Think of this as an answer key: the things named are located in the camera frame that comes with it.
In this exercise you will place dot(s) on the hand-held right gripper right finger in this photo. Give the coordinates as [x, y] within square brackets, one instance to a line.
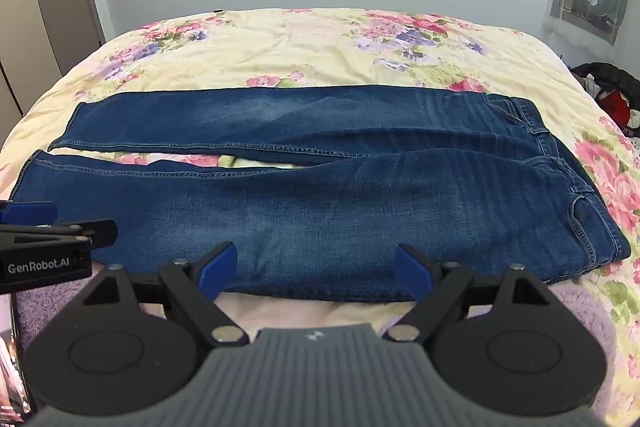
[413, 268]

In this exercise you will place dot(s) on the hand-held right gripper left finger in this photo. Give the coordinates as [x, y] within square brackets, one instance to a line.
[220, 266]

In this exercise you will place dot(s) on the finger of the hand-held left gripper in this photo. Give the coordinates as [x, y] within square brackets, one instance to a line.
[27, 212]
[100, 232]

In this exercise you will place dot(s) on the blue denim pants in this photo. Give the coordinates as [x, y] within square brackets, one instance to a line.
[320, 197]

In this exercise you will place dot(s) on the purple fuzzy blanket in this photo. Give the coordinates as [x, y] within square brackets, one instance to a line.
[590, 322]

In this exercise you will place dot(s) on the beige wardrobe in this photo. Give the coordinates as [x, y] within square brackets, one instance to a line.
[40, 7]

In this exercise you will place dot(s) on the yellow floral blanket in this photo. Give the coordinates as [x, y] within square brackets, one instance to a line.
[325, 52]

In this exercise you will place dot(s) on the pile of dark clothes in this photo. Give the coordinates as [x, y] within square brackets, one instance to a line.
[612, 92]

